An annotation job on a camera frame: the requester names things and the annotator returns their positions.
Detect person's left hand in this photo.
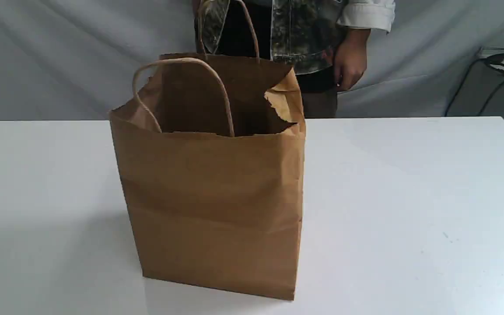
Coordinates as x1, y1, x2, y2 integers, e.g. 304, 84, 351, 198
334, 32, 368, 91

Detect person's forearm in white sleeve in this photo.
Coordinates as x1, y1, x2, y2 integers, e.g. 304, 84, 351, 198
338, 0, 396, 44

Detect person's torso in camouflage jacket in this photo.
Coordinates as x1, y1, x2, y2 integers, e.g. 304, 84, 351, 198
192, 0, 349, 119

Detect black cables at right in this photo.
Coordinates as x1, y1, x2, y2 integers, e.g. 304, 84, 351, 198
444, 48, 504, 117

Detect brown paper bag with handles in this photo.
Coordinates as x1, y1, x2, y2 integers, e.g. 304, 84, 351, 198
108, 0, 308, 301

